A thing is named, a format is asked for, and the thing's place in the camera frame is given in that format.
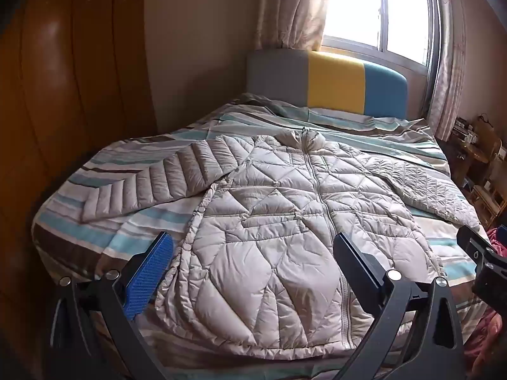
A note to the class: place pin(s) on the beige patterned curtain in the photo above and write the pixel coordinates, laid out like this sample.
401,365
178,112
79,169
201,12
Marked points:
289,8
447,87

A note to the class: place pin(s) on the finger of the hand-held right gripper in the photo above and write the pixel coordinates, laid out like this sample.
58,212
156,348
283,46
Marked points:
471,239

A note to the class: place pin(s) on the cluttered wooden side table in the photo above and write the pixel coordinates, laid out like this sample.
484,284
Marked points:
481,146

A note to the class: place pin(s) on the striped bed duvet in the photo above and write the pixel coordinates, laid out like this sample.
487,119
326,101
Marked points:
99,237

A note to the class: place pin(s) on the pink cloth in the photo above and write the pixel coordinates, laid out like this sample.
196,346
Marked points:
489,340

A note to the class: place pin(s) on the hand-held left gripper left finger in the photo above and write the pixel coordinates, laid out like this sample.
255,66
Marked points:
148,275

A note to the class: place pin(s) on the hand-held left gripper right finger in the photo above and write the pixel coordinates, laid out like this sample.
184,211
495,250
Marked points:
358,263

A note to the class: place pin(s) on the brown wooden wardrobe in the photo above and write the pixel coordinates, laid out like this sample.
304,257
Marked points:
59,87

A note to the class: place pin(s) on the grey yellow blue headboard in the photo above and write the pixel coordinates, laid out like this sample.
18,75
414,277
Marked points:
336,83

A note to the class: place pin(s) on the beige quilted puffer jacket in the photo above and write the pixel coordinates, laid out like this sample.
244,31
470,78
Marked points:
277,225

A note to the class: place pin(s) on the window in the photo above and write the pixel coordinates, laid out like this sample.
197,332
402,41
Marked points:
356,8

